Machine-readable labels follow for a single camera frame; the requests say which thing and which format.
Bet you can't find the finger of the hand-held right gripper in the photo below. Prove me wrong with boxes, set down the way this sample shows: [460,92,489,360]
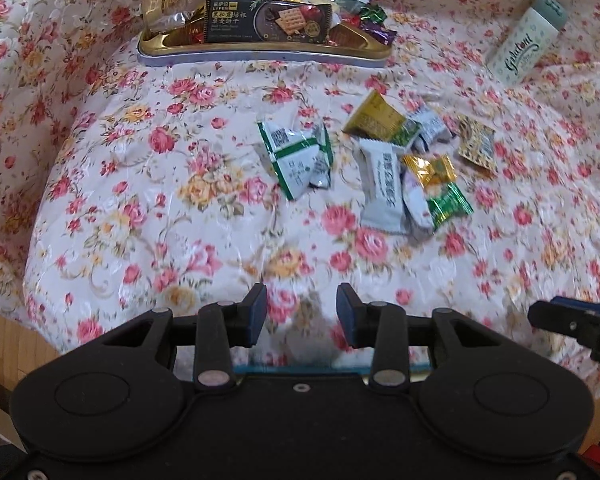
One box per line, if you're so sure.
[527,297,600,367]

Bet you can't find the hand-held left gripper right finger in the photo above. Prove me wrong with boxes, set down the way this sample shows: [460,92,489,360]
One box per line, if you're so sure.
[335,282,501,395]

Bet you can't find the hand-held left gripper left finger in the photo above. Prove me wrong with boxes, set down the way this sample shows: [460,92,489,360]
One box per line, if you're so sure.
[100,282,269,394]

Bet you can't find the long white snack packet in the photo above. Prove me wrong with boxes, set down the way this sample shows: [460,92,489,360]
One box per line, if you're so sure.
[357,139,412,236]

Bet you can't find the yellow green snack packet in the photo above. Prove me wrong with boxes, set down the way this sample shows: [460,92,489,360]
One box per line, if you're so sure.
[342,90,422,150]

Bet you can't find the gold metal tray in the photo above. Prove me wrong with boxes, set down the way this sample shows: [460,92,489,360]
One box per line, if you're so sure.
[137,0,393,67]

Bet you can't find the white red snack packet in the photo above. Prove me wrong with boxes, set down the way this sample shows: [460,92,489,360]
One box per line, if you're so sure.
[402,170,435,235]

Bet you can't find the shiny green snack packet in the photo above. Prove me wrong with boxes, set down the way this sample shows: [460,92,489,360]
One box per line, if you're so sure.
[426,182,474,232]

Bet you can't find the floral cloth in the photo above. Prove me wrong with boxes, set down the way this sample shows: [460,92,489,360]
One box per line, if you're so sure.
[0,0,600,403]

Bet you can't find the green white snack packet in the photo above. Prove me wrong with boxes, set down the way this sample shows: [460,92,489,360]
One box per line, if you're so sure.
[307,124,334,190]
[257,120,322,202]

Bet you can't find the shiny gold snack packet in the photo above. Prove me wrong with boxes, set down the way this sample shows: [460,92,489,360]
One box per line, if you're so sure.
[401,154,457,188]

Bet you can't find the gold dotted snack packet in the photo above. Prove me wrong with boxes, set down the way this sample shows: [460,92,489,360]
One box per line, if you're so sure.
[456,115,497,168]

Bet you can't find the white black snack packet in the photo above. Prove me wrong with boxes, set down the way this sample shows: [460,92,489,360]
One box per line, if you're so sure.
[409,109,454,153]

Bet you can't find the white bottle with grey cap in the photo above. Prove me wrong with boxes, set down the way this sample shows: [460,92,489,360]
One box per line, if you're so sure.
[486,0,567,86]

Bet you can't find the dark cracker packet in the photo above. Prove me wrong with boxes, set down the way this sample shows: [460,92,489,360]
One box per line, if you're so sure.
[203,0,331,45]

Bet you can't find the pile of assorted wrapped sweets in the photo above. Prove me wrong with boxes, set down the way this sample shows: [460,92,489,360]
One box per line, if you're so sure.
[142,0,398,48]

